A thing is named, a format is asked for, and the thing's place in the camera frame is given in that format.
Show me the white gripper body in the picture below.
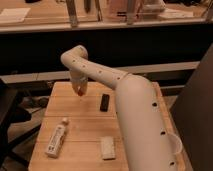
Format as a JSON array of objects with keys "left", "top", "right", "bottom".
[{"left": 71, "top": 71, "right": 88, "bottom": 95}]

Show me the red pepper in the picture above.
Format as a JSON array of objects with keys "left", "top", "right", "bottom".
[{"left": 77, "top": 90, "right": 84, "bottom": 96}]

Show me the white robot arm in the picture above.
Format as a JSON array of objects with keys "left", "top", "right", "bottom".
[{"left": 61, "top": 45, "right": 178, "bottom": 171}]

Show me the white ceramic cup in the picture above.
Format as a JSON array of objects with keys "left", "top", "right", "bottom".
[{"left": 169, "top": 133, "right": 183, "bottom": 155}]

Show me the black rectangular block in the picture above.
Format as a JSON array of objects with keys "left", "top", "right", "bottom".
[{"left": 100, "top": 94, "right": 110, "bottom": 112}]

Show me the white sponge block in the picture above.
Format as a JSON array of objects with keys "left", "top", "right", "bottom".
[{"left": 101, "top": 136, "right": 116, "bottom": 160}]

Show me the white bottle with label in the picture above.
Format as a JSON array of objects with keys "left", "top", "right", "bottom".
[{"left": 45, "top": 117, "right": 69, "bottom": 158}]

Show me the white paper sheet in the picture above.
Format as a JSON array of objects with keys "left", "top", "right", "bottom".
[{"left": 0, "top": 8, "right": 30, "bottom": 24}]

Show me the dark chair at right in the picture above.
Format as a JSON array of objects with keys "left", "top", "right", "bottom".
[{"left": 171, "top": 43, "right": 213, "bottom": 171}]

